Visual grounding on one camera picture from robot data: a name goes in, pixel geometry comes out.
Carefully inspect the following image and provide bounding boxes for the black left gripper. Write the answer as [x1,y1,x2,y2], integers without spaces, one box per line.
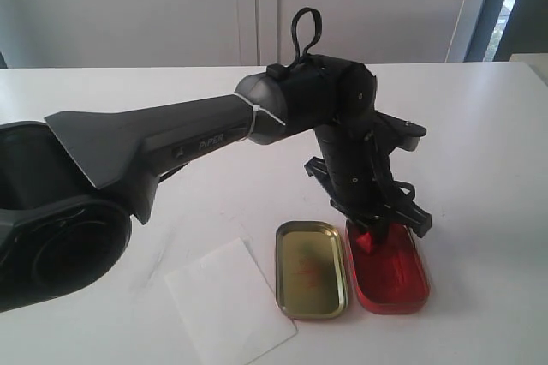
[305,113,430,249]

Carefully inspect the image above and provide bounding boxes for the dark window frame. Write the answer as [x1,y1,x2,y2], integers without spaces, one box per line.
[463,0,547,63]

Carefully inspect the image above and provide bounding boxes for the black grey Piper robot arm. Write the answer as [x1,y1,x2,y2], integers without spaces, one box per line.
[1,53,432,312]

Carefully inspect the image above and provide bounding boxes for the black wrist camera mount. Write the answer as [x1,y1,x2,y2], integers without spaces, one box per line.
[374,112,427,154]

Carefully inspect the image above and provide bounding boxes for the white cabinet doors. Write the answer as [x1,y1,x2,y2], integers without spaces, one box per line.
[1,0,484,68]

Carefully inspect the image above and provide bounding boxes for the red ink pad tin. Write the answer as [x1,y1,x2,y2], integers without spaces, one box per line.
[345,222,430,314]

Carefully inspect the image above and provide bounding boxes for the white paper sheet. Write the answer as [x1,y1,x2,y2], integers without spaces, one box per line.
[164,238,297,364]

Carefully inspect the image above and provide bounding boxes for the gold metal tin lid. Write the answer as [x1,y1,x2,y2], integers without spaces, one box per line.
[275,221,348,320]

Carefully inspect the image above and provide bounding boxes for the red rubber stamp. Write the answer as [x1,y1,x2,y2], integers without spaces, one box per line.
[355,232,378,254]

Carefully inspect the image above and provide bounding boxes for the white zip tie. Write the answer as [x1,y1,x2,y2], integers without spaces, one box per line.
[234,93,286,141]

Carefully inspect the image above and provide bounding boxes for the black looped cable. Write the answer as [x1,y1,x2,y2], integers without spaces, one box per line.
[286,7,325,70]

